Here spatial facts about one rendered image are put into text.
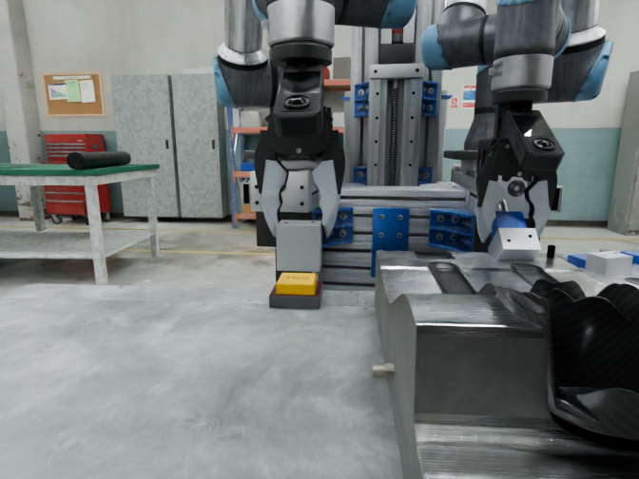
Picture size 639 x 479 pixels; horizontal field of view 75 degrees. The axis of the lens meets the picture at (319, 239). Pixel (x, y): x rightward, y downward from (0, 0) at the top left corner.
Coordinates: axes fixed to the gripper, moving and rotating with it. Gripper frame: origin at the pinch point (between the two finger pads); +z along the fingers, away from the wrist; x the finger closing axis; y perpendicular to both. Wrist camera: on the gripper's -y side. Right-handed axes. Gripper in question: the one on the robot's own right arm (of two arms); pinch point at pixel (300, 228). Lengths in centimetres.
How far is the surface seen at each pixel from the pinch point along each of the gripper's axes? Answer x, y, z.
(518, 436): -16.6, -24.5, 8.5
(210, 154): 180, 517, 0
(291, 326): 2.0, 5.6, 15.1
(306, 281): 0.7, 14.4, 11.4
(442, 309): -12.2, -20.7, 1.6
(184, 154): 216, 518, 0
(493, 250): -26.7, 11.4, 5.0
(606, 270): -44.7, 15.0, 8.7
